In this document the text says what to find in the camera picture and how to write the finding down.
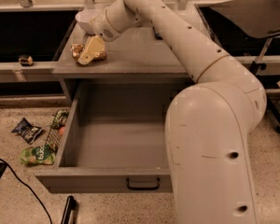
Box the checkered snack packet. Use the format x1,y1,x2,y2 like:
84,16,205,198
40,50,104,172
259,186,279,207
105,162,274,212
46,129,62,152

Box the open grey top drawer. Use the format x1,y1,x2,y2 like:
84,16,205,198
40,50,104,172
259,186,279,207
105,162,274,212
36,81,172,193

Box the crushed orange can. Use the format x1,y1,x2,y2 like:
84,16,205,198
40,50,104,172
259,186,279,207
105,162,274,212
70,44,106,63

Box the white bowl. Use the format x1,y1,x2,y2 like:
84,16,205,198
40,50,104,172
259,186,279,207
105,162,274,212
76,9,100,34

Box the black rod on floor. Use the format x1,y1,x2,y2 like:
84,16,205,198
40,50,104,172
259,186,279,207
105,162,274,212
61,195,77,224

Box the green patterned chip bag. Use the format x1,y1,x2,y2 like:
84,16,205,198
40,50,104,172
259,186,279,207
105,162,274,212
50,109,69,129

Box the black stand tray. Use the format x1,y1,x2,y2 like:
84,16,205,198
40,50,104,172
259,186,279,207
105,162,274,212
199,0,280,74

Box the black cable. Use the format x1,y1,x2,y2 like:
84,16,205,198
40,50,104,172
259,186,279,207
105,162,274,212
0,156,54,224

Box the black drawer handle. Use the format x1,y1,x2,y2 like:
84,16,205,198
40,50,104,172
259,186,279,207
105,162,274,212
126,177,161,191

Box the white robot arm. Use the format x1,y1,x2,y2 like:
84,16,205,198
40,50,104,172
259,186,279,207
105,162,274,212
90,0,267,224

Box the green snack bag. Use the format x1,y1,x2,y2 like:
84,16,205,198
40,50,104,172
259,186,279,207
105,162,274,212
21,146,55,165

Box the yellow black tape measure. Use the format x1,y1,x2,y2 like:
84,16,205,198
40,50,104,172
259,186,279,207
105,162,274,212
19,55,34,66

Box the blue chip bag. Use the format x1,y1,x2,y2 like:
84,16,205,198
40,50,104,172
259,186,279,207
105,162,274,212
12,118,43,145

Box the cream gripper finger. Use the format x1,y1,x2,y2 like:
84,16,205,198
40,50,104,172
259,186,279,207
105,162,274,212
77,35,106,65

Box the grey drawer cabinet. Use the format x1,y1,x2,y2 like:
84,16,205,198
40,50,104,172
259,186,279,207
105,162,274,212
51,2,230,105

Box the dark blue snack packet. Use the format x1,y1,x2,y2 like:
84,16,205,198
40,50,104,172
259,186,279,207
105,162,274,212
153,27,162,40

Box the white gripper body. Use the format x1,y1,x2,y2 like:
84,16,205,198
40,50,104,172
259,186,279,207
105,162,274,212
90,12,120,42

